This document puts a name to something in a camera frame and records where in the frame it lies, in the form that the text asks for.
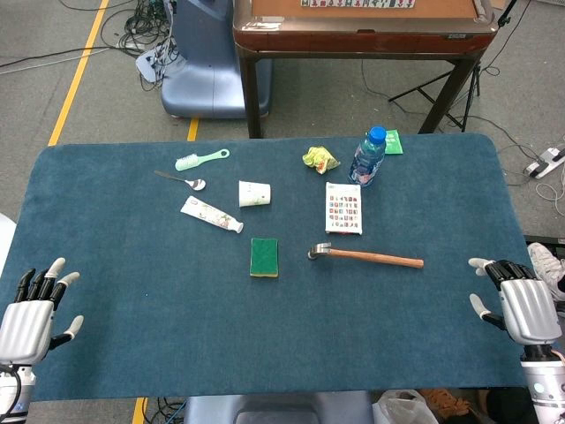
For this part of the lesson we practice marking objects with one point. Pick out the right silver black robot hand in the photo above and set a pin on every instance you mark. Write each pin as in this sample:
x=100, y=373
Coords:
x=527, y=309

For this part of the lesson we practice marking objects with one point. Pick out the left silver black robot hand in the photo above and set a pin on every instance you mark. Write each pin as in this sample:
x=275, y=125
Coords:
x=26, y=327

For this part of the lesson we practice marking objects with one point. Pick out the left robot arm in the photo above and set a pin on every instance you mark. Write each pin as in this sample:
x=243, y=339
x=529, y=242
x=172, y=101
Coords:
x=13, y=391

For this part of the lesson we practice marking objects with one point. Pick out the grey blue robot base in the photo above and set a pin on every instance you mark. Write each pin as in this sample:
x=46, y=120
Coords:
x=273, y=408

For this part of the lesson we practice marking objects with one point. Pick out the green yellow sponge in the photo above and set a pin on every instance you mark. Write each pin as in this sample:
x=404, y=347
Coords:
x=264, y=257

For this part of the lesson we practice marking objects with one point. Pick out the white speckled shoe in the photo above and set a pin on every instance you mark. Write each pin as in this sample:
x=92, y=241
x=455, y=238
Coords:
x=545, y=265

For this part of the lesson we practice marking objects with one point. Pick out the black floor bar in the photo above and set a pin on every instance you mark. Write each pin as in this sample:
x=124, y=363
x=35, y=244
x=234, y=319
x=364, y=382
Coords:
x=547, y=239

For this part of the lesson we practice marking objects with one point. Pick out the white rounded shell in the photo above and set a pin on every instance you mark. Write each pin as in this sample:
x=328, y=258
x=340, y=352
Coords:
x=5, y=243

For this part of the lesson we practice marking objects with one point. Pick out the brown crumpled paper bag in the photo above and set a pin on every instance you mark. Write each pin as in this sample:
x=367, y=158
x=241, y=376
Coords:
x=446, y=402

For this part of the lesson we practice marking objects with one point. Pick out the white black power strip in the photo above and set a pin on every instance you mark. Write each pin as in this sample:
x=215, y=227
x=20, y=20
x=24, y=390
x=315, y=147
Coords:
x=545, y=161

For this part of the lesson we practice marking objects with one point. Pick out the blue felt table cover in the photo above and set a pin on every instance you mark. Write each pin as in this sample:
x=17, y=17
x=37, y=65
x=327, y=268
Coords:
x=176, y=309

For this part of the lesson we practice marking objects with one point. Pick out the clear plastic bag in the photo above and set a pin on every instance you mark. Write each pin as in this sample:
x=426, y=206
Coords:
x=401, y=408

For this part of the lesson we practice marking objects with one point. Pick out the white colourful print box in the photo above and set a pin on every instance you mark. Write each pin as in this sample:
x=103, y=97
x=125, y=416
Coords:
x=343, y=207

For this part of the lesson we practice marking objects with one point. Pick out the green packet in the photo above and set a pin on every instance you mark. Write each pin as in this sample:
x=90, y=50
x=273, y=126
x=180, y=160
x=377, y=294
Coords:
x=394, y=143

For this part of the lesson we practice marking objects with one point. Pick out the white toothpaste tube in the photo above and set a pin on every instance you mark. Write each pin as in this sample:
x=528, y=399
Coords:
x=207, y=214

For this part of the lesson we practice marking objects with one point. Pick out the blue cap water bottle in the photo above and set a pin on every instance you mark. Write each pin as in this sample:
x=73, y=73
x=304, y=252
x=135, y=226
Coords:
x=366, y=163

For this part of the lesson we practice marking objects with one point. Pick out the metal spoon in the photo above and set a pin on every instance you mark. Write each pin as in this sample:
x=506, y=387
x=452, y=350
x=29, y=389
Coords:
x=195, y=183

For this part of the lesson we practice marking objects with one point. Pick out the mint green brush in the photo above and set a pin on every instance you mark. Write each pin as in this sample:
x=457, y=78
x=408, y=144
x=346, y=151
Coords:
x=185, y=163

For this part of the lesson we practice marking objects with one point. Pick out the black tripod stand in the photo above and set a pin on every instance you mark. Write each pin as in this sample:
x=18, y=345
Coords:
x=417, y=88

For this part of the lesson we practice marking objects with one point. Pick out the crumpled yellow green wrapper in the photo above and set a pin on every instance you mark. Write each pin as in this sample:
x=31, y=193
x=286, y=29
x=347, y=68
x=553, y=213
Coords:
x=318, y=159

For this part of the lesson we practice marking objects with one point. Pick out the white paper cup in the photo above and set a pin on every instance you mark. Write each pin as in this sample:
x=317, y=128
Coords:
x=253, y=194

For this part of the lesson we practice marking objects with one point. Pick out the white power strip with plugs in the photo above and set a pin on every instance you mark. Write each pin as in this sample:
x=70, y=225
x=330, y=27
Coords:
x=150, y=62

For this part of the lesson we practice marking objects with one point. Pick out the grey blue machine base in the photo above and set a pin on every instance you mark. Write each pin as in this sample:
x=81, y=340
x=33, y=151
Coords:
x=203, y=66

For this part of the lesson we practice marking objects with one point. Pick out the brown mahjong table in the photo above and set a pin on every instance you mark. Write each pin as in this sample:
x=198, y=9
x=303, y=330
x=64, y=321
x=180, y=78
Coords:
x=353, y=37

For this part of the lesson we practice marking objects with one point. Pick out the face up mahjong tile row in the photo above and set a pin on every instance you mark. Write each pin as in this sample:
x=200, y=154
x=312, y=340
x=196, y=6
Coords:
x=357, y=3

